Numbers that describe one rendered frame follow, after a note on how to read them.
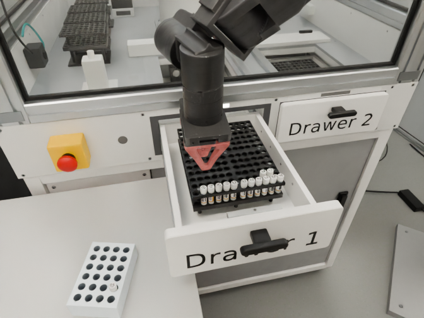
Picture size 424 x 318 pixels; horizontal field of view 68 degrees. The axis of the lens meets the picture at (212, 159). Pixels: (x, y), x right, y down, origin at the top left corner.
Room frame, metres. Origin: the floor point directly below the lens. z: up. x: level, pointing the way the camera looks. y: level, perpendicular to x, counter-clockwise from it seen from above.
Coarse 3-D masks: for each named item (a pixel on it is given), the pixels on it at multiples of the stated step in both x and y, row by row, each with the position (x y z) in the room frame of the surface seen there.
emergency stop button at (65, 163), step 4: (64, 156) 0.50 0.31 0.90; (68, 156) 0.51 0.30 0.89; (60, 160) 0.50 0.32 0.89; (64, 160) 0.50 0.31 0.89; (68, 160) 0.50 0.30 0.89; (72, 160) 0.50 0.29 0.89; (76, 160) 0.51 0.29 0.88; (60, 164) 0.49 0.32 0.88; (64, 164) 0.50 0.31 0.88; (68, 164) 0.50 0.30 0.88; (72, 164) 0.50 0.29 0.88; (76, 164) 0.50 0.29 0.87; (60, 168) 0.49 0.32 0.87; (64, 168) 0.49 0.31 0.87; (68, 168) 0.50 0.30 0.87; (72, 168) 0.50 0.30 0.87
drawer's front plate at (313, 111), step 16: (352, 96) 0.71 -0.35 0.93; (368, 96) 0.71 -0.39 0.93; (384, 96) 0.71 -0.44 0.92; (288, 112) 0.66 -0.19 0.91; (304, 112) 0.67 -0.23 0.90; (320, 112) 0.68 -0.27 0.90; (368, 112) 0.71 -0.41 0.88; (288, 128) 0.66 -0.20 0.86; (320, 128) 0.68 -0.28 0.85; (336, 128) 0.69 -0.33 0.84; (352, 128) 0.70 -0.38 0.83; (368, 128) 0.71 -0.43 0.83
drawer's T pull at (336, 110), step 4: (332, 108) 0.68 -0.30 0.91; (336, 108) 0.68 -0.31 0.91; (340, 108) 0.68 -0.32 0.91; (332, 112) 0.65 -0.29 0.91; (336, 112) 0.65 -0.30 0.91; (340, 112) 0.65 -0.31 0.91; (344, 112) 0.65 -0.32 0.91; (348, 112) 0.65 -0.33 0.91; (352, 112) 0.66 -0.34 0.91; (356, 112) 0.66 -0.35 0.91; (328, 116) 0.65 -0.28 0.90; (332, 116) 0.64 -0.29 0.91; (336, 116) 0.65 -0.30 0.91; (340, 116) 0.65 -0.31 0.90; (344, 116) 0.65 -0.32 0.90; (348, 116) 0.65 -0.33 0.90
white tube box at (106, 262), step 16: (96, 256) 0.34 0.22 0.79; (112, 256) 0.33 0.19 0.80; (128, 256) 0.33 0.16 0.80; (80, 272) 0.30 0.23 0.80; (96, 272) 0.30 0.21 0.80; (112, 272) 0.30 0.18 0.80; (128, 272) 0.30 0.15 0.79; (80, 288) 0.27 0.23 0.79; (96, 288) 0.27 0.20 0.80; (128, 288) 0.29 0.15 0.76; (80, 304) 0.24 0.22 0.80; (96, 304) 0.24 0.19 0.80; (112, 304) 0.24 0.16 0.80
